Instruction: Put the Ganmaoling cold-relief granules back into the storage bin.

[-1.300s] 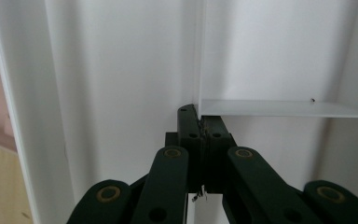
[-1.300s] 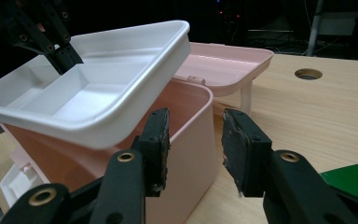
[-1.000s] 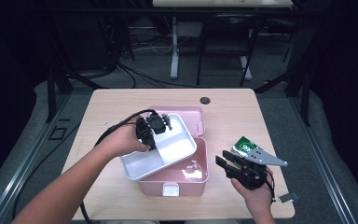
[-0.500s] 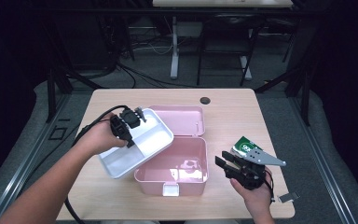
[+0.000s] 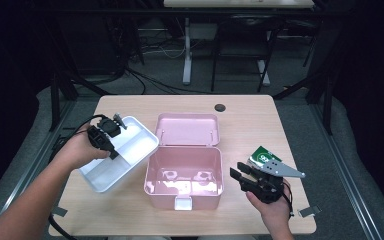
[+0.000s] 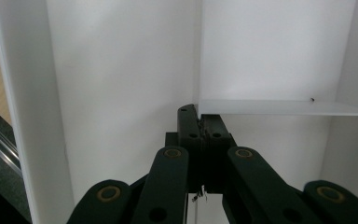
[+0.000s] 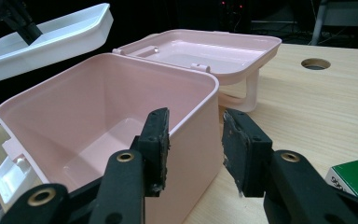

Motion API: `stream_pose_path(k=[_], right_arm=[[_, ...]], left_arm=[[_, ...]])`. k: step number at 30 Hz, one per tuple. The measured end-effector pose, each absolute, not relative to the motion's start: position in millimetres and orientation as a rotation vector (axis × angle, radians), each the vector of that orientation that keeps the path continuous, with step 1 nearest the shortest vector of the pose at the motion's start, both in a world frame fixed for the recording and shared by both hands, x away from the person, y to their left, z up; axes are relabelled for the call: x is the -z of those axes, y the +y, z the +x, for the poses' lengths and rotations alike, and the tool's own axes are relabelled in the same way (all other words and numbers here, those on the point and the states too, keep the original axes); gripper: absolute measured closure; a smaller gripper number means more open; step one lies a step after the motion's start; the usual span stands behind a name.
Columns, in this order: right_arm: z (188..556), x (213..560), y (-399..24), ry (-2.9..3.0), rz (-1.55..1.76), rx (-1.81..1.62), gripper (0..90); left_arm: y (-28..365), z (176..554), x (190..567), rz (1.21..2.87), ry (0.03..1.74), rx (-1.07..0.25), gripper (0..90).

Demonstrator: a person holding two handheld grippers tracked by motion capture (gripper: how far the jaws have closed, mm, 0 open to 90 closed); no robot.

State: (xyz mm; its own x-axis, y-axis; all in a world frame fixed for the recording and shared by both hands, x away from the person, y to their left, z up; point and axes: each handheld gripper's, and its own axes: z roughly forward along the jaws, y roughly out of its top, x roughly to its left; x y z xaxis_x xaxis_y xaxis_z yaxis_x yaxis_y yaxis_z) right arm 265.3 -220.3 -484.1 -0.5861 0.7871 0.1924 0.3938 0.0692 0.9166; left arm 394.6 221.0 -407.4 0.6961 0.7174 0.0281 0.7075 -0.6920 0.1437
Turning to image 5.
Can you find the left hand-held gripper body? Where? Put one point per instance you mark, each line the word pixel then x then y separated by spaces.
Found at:
pixel 105 131

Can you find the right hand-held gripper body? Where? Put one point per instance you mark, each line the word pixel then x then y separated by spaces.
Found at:
pixel 266 188

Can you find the white plastic divided tray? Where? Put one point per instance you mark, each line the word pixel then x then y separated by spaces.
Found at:
pixel 130 150

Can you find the green and white medicine box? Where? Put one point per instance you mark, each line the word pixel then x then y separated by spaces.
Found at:
pixel 263 155

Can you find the pink plastic storage box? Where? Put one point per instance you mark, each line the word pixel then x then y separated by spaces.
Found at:
pixel 186 160

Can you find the person's right hand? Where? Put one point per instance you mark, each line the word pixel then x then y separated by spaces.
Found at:
pixel 276 211

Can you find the person's left hand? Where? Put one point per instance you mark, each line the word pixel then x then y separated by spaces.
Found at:
pixel 78 150

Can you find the grey tape strip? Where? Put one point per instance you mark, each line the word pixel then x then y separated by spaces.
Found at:
pixel 310 210
pixel 58 211

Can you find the black metal stand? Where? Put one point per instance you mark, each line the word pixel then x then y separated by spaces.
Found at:
pixel 328 100
pixel 55 100

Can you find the white-legged background desk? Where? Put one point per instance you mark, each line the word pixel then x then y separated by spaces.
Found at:
pixel 187 50

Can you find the black chair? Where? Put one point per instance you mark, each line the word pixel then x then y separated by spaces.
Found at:
pixel 246 33

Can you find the aluminium floor rail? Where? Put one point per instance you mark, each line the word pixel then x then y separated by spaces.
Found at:
pixel 343 166
pixel 36 156

